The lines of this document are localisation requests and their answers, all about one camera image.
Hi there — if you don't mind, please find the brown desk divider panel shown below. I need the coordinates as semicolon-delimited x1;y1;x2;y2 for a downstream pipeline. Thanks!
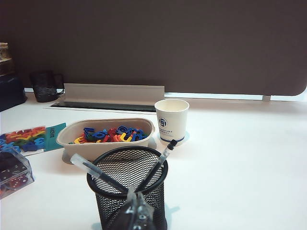
0;0;307;97

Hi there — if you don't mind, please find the beige pulp tray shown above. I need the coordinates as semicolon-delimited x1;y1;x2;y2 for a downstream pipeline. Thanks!
57;118;157;162

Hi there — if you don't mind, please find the beige cable tray lid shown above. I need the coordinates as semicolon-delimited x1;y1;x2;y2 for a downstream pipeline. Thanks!
63;83;165;106

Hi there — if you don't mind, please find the colourful plastic letters pile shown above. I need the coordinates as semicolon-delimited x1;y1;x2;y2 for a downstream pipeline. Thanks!
69;125;148;144

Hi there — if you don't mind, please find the black gel pen clear cap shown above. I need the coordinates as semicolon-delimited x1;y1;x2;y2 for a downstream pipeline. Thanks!
133;138;177;193
70;153;129;194

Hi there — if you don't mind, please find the clear plastic poker chip case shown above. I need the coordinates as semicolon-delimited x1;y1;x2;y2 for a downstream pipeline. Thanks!
0;146;35;200

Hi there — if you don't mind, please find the colourful foam letters package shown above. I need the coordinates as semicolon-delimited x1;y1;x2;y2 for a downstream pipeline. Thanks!
0;122;67;158

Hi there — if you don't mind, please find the black mesh pen holder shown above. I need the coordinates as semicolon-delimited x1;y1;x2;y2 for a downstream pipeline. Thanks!
86;146;169;230

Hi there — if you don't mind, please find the navy blue box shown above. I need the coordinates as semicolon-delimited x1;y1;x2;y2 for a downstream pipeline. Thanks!
0;76;26;113

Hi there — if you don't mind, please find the black mug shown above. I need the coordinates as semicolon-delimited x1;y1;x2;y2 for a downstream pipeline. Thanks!
29;69;65;103

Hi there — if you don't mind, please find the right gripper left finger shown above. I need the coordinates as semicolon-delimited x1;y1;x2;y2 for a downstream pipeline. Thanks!
119;187;138;230

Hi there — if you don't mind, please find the white paper cup blue logo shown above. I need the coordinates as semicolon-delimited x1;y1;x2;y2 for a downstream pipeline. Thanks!
154;99;190;146

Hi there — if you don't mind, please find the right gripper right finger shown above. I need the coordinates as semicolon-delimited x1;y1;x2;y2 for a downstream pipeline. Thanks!
135;192;157;230

